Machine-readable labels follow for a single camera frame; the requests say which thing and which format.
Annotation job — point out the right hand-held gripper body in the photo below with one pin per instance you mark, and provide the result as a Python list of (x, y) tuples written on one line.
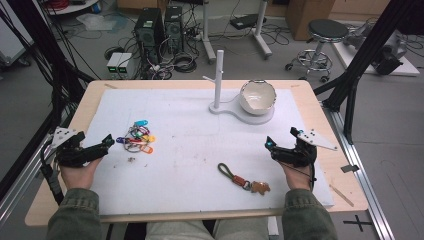
[(300, 151)]

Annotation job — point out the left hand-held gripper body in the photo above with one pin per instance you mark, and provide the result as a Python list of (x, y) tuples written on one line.
[(71, 151)]

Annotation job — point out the bunch of colourful key tags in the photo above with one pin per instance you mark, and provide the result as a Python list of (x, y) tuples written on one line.
[(138, 138)]

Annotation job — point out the white key stand with hooks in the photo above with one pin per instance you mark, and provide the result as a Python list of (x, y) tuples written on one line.
[(218, 83)]

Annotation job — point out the person's left hand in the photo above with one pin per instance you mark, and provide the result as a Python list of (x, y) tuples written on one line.
[(80, 175)]

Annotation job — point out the person's right hand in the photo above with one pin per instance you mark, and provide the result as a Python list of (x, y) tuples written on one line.
[(298, 178)]

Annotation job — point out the white bowl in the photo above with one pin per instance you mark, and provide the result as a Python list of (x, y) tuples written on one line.
[(258, 98)]

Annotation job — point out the black tape piece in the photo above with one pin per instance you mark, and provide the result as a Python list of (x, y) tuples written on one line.
[(350, 168)]

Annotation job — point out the thin wooden stick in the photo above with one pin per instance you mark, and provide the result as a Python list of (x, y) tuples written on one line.
[(341, 195)]

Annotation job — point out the white power supply unit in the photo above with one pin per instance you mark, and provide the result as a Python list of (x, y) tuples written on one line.
[(114, 65), (126, 65)]

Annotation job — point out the white foam mat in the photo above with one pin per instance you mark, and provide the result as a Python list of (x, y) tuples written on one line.
[(186, 156)]

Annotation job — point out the black tape cross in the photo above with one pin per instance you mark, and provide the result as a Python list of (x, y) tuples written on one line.
[(357, 222)]

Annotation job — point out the person's legs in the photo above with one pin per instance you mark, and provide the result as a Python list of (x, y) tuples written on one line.
[(206, 230)]

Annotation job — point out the black metal stand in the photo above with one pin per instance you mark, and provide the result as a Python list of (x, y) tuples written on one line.
[(43, 50), (363, 60)]

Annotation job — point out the white desk leg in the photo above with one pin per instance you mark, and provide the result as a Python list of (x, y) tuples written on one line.
[(207, 36), (260, 33)]

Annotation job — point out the black computer tower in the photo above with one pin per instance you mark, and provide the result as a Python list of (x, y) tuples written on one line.
[(174, 28), (148, 33)]

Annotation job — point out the black round stool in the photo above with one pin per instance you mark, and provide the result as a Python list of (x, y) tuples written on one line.
[(325, 36)]

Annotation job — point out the clear plastic sheet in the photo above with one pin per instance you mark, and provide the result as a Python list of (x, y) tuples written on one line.
[(96, 21)]

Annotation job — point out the flat black device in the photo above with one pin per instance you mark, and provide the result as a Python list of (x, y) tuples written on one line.
[(246, 21)]

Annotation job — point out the cardboard box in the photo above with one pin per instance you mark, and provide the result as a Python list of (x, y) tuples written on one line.
[(308, 16)]

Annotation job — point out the white base board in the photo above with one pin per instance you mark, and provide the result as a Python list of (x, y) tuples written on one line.
[(406, 68)]

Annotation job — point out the round white table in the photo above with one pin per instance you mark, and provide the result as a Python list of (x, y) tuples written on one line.
[(71, 7)]

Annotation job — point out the aluminium rail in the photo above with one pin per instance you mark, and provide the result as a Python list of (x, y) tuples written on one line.
[(23, 186), (365, 186)]

